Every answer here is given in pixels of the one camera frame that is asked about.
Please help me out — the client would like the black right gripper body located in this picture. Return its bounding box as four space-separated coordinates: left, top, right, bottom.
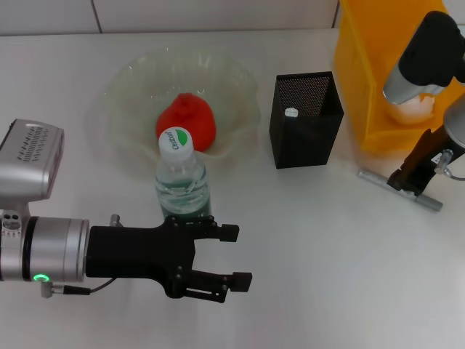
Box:
399 125 451 190

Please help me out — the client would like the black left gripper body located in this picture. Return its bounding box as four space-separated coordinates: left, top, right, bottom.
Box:
85 214 197 299

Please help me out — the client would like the silver glitter pen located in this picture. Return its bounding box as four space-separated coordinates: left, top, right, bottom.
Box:
358 169 445 212

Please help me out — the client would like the white paper ball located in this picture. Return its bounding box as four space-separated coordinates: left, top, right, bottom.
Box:
387 92 436 124

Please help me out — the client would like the clear green-label water bottle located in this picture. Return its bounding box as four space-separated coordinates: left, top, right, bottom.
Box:
155 126 212 223

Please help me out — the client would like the red-orange toy orange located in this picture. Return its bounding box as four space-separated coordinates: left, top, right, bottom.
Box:
155 93 218 152

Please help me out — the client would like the black mesh pen holder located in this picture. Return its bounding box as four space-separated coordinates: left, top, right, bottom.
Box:
269 71 344 170

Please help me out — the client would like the green glass fruit plate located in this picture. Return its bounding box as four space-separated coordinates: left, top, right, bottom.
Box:
103 49 262 170

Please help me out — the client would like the yellow plastic bin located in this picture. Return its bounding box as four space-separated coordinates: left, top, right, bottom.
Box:
333 0 465 153

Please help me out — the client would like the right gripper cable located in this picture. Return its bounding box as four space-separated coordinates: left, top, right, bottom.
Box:
434 148 465 181

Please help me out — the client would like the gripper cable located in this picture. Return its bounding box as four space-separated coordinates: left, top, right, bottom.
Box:
434 148 465 181
40 278 117 299

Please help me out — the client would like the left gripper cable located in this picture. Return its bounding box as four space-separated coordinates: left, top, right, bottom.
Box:
40 278 117 299

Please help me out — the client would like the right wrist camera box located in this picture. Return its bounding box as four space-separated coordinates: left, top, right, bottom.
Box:
382 10 465 105

